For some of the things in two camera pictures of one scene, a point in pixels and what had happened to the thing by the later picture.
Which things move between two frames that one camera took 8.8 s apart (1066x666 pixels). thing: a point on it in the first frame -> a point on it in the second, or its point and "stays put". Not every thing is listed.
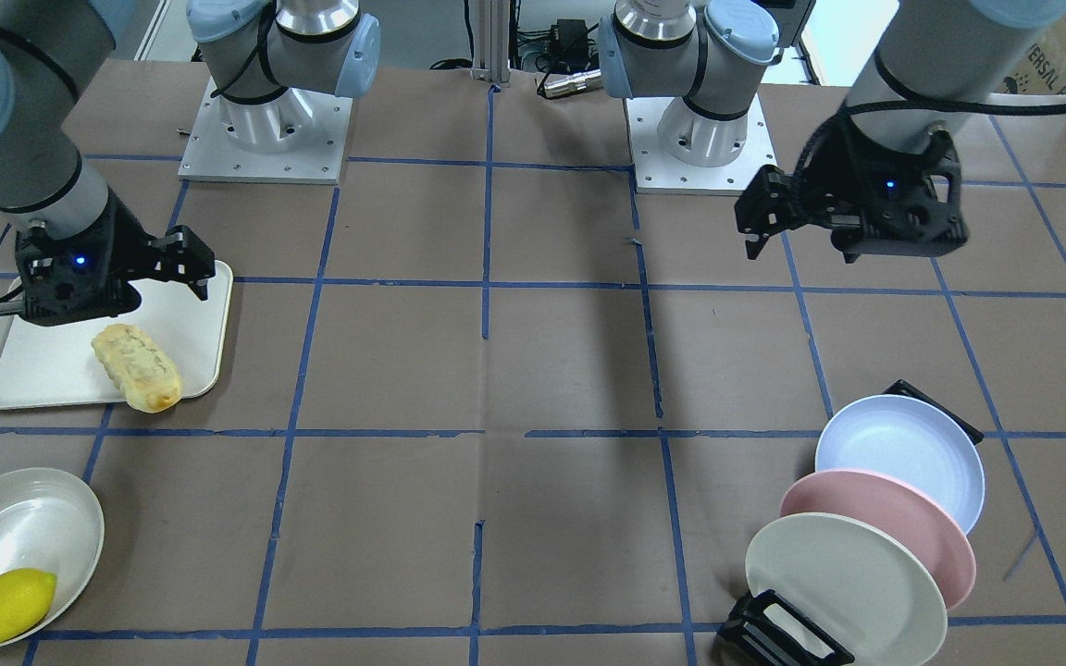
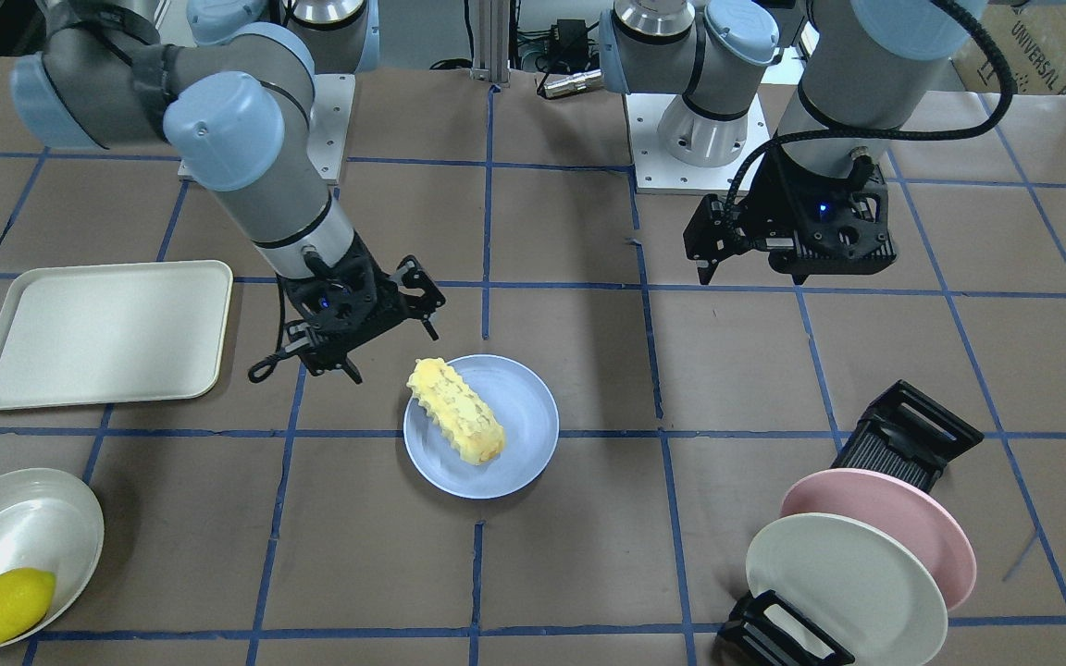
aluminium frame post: x=491 y=26 stays put
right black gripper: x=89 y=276 -> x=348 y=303
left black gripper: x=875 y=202 -> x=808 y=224
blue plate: x=907 y=438 -> x=523 y=408
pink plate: x=896 y=510 stays put
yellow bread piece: x=147 y=378 -> x=467 y=423
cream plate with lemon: x=38 y=518 stays put
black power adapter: x=570 y=38 stays put
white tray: x=37 y=365 stays put
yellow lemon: x=10 y=605 stays put
